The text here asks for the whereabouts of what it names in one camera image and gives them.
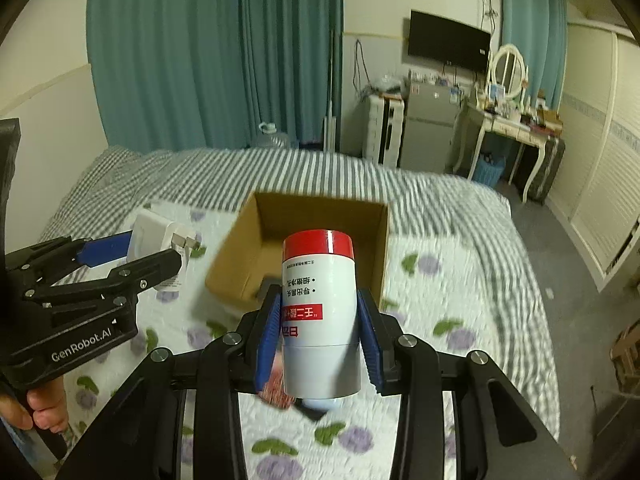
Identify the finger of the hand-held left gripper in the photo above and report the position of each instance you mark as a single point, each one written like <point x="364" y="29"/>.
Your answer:
<point x="100" y="252"/>
<point x="150" y="267"/>

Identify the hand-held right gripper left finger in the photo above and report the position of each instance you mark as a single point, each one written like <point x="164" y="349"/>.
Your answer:
<point x="267" y="342"/>

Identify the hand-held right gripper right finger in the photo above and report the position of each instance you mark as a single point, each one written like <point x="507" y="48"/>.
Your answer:
<point x="370" y="347"/>

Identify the white charger plug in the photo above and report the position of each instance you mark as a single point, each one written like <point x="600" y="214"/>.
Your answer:
<point x="150" y="230"/>

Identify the white bottle with red cap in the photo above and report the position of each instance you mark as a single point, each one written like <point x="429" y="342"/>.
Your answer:
<point x="320" y="360"/>

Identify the brown cardboard box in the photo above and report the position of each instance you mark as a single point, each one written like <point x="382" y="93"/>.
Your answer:
<point x="320" y="220"/>

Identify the person's left hand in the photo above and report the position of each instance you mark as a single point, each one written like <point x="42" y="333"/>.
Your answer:
<point x="32" y="410"/>

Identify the red patterned packet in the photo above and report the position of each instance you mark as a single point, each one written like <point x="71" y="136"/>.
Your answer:
<point x="278" y="389"/>

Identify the white floral blanket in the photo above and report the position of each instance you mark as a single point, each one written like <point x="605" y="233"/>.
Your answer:
<point x="430" y="280"/>

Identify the clear water jug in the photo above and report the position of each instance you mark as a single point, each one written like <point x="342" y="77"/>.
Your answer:
<point x="270" y="137"/>

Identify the blue laundry basket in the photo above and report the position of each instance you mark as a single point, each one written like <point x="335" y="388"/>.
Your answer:
<point x="487" y="170"/>

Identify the wide teal curtain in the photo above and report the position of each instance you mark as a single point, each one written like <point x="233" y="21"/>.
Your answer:
<point x="190" y="50"/>

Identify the grey small fridge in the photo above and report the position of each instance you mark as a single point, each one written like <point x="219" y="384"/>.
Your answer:
<point x="430" y="125"/>

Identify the dark suitcase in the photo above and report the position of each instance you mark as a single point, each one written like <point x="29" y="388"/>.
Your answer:
<point x="547" y="170"/>

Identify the wooden chair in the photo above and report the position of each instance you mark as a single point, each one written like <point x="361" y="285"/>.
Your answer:
<point x="627" y="355"/>

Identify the white vanity desk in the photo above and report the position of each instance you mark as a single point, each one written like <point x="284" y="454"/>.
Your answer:
<point x="500" y="125"/>

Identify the cream sliding wardrobe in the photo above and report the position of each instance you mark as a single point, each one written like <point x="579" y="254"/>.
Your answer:
<point x="595" y="160"/>

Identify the white oval vanity mirror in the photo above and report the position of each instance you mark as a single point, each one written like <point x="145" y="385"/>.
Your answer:
<point x="507" y="70"/>

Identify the narrow teal curtain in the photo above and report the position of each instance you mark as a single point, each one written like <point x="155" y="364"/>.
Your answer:
<point x="530" y="25"/>

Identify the black wall television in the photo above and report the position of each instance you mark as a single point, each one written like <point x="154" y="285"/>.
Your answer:
<point x="447" y="40"/>

